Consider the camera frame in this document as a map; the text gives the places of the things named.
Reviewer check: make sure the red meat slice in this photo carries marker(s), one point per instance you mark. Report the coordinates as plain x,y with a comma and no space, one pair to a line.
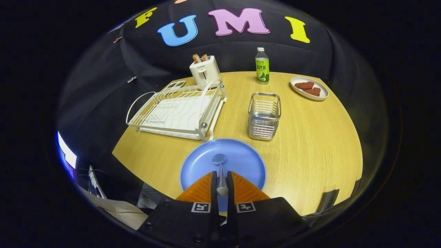
304,85
313,91

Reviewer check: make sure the white clip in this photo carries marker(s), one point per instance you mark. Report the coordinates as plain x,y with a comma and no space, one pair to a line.
131,79

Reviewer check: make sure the white toaster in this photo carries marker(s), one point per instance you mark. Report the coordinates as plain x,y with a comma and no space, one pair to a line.
206,72

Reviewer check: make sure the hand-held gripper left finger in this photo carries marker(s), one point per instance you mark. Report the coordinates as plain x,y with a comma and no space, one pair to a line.
214,189

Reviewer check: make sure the black backdrop cloth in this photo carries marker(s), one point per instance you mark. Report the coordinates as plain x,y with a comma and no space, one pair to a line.
234,51

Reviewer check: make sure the divided tray with food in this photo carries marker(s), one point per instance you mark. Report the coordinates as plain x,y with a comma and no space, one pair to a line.
175,84

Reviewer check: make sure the black chair back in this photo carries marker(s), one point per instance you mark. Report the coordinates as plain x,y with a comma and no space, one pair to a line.
327,200

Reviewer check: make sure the reddish clip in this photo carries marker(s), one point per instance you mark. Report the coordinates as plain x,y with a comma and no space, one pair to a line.
118,39

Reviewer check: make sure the toast slice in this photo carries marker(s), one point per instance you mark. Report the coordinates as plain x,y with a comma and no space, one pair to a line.
204,57
196,58

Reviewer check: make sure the green label drink bottle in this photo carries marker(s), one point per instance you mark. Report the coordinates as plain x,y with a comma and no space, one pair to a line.
262,69

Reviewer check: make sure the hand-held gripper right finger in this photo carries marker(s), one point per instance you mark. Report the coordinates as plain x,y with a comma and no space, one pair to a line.
230,187

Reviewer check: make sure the blue plate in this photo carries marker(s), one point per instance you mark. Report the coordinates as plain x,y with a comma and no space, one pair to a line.
241,158

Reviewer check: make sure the lit screen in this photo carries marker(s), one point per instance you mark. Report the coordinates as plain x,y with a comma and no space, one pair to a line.
67,155

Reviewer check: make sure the metal spoon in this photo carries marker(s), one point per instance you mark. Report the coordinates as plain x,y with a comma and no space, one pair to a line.
222,179

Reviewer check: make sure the white oval plate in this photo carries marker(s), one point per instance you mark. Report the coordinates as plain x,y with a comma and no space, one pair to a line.
320,96

